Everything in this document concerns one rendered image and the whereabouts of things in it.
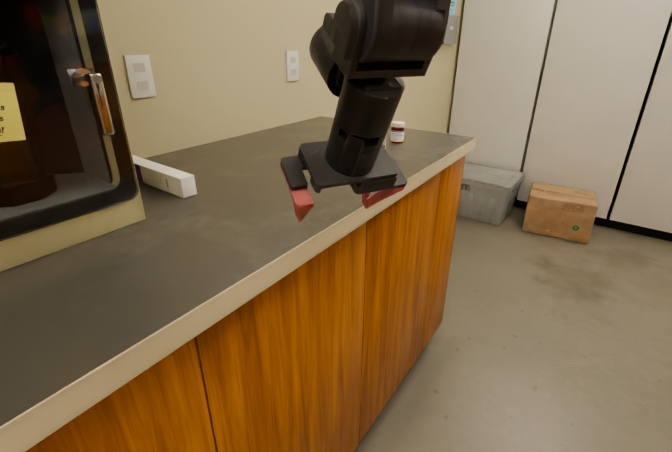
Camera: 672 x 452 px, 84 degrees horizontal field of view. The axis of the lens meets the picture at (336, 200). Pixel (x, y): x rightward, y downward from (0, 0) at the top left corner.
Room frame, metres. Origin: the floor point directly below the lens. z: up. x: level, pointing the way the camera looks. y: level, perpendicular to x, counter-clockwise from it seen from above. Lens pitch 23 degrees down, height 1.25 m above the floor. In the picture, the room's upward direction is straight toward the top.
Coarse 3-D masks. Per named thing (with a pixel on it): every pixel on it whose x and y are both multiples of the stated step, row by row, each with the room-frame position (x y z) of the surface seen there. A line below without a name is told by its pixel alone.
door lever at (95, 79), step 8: (80, 72) 0.58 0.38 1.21; (88, 72) 0.59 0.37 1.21; (80, 80) 0.58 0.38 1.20; (88, 80) 0.55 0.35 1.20; (96, 80) 0.55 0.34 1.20; (96, 88) 0.55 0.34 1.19; (104, 88) 0.56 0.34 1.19; (96, 96) 0.55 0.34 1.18; (104, 96) 0.56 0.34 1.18; (96, 104) 0.55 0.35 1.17; (104, 104) 0.55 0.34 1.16; (96, 112) 0.55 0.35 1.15; (104, 112) 0.55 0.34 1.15; (104, 120) 0.55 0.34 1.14; (104, 128) 0.55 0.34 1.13; (112, 128) 0.56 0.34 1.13
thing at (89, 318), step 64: (320, 128) 1.44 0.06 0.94; (256, 192) 0.77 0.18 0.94; (320, 192) 0.77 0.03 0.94; (64, 256) 0.50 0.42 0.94; (128, 256) 0.50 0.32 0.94; (192, 256) 0.50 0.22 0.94; (256, 256) 0.50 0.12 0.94; (0, 320) 0.35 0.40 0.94; (64, 320) 0.35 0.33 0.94; (128, 320) 0.35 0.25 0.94; (192, 320) 0.37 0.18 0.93; (0, 384) 0.26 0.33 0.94; (64, 384) 0.26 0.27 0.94; (0, 448) 0.21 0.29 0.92
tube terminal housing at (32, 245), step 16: (112, 208) 0.59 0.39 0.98; (128, 208) 0.61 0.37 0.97; (64, 224) 0.53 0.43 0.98; (80, 224) 0.55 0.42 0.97; (96, 224) 0.56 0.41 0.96; (112, 224) 0.58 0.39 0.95; (128, 224) 0.60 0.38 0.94; (16, 240) 0.48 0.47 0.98; (32, 240) 0.49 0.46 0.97; (48, 240) 0.51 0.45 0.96; (64, 240) 0.52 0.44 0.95; (80, 240) 0.54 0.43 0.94; (0, 256) 0.46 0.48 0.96; (16, 256) 0.47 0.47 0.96; (32, 256) 0.49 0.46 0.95
